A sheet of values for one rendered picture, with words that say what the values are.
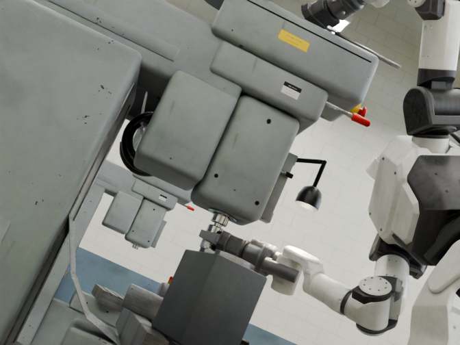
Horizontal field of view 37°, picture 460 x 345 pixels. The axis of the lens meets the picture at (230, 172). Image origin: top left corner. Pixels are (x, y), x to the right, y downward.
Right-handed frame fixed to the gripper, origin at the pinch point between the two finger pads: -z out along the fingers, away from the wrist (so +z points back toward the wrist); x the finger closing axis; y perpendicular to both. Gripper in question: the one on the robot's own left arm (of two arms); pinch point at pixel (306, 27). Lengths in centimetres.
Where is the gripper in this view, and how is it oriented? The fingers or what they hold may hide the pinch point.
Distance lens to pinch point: 209.3
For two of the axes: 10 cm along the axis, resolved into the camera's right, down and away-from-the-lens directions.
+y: 0.4, -8.1, 5.9
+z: 7.1, -3.9, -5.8
